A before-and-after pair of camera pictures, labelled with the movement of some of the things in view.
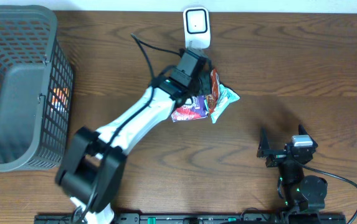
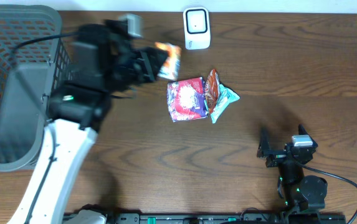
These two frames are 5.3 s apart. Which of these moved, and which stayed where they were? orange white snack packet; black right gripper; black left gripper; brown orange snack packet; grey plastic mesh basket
Moved: black left gripper; orange white snack packet
Stayed: brown orange snack packet; grey plastic mesh basket; black right gripper
